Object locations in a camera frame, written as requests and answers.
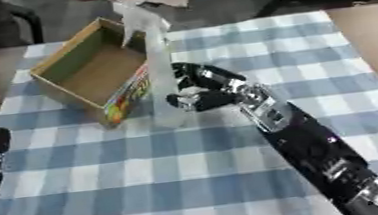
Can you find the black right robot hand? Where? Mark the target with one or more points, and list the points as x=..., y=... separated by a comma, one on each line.
x=209, y=99

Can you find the clear plastic spray bottle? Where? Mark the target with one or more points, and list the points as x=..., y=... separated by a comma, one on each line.
x=161, y=75

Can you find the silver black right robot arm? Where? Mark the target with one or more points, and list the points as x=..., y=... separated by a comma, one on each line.
x=314, y=146

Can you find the cardboard box with green inside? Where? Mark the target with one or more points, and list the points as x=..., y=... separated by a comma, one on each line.
x=92, y=72

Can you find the black chair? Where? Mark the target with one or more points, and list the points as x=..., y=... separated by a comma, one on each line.
x=31, y=22

